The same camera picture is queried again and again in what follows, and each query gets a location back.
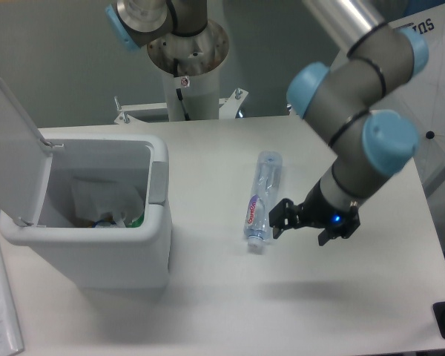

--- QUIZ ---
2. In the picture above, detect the white plastic trash can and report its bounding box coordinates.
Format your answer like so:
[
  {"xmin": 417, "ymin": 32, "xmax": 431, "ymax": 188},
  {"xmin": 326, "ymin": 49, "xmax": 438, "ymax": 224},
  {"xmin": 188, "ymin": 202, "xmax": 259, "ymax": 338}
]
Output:
[{"xmin": 0, "ymin": 79, "xmax": 172, "ymax": 289}]

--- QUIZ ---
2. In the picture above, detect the black cable on pedestal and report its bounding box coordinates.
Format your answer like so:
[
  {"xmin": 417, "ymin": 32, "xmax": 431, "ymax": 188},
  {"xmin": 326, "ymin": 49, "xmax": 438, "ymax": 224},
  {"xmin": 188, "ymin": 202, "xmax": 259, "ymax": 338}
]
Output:
[{"xmin": 173, "ymin": 59, "xmax": 191, "ymax": 122}]

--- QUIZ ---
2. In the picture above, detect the clear plastic wrapper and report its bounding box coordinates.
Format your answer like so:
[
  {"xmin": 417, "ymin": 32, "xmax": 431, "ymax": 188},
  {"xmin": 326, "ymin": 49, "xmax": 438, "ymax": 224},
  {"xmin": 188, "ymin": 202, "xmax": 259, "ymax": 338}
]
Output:
[{"xmin": 71, "ymin": 179, "xmax": 145, "ymax": 228}]

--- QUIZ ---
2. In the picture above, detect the white pedestal base frame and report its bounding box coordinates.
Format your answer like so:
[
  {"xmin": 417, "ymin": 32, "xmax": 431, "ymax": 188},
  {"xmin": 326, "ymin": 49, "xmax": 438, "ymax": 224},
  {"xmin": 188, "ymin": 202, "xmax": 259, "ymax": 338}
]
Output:
[{"xmin": 114, "ymin": 88, "xmax": 249, "ymax": 125}]

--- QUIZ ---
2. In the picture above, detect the clear plastic water bottle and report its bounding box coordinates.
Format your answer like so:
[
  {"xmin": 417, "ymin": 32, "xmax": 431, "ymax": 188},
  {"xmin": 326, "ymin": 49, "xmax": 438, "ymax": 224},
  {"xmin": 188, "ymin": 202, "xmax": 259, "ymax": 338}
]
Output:
[{"xmin": 243, "ymin": 151, "xmax": 283, "ymax": 254}]

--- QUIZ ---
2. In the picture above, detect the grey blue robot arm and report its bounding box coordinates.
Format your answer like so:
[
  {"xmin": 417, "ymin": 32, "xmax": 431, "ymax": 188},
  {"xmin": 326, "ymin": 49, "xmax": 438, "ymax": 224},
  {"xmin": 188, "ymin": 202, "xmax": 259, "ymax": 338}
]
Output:
[{"xmin": 105, "ymin": 1, "xmax": 429, "ymax": 245}]

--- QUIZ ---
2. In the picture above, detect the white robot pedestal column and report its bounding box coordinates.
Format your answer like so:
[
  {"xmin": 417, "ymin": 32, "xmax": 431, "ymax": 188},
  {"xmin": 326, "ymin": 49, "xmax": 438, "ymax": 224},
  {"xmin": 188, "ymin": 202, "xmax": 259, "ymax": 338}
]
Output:
[{"xmin": 147, "ymin": 19, "xmax": 229, "ymax": 104}]

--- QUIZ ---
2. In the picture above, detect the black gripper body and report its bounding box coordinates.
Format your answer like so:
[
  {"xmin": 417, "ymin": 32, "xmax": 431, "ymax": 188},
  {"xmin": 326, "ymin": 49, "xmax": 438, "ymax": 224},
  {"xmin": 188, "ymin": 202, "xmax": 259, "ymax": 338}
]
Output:
[{"xmin": 299, "ymin": 185, "xmax": 360, "ymax": 239}]

